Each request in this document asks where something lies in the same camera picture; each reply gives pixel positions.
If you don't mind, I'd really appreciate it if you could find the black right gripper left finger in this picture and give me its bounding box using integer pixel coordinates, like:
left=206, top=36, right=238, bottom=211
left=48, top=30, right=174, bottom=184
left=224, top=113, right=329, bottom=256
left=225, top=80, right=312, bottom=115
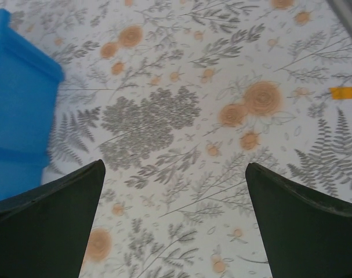
left=0, top=159, right=106, bottom=278

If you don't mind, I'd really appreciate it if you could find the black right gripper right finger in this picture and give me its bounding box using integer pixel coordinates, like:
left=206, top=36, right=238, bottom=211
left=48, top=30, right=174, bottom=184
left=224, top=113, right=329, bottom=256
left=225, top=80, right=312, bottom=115
left=245, top=162, right=352, bottom=278

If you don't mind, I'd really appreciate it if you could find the blue plastic bin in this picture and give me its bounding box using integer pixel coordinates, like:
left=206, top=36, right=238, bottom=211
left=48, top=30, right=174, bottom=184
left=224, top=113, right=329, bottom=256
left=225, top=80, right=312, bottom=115
left=0, top=8, right=65, bottom=204

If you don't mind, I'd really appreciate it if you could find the orange tape marker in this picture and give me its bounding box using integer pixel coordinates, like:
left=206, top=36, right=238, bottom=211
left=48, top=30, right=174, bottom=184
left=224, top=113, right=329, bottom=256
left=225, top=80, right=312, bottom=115
left=329, top=86, right=352, bottom=100

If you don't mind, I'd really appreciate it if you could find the grey metal frame bar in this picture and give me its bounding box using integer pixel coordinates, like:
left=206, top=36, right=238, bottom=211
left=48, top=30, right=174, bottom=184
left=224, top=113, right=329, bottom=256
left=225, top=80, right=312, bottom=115
left=326, top=0, right=352, bottom=56

